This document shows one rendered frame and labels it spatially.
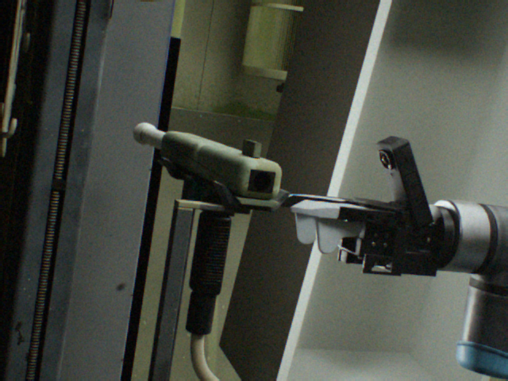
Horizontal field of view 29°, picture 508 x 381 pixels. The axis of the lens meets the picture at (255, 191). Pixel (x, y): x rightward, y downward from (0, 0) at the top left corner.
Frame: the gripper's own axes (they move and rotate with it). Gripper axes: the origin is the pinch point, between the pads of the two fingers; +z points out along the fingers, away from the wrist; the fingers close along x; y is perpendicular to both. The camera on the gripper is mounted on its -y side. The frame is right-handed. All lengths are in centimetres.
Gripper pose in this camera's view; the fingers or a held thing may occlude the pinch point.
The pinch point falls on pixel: (294, 201)
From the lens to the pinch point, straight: 113.9
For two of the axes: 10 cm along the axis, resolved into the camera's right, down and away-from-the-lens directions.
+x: -3.5, -1.5, 9.2
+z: -9.2, -1.1, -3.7
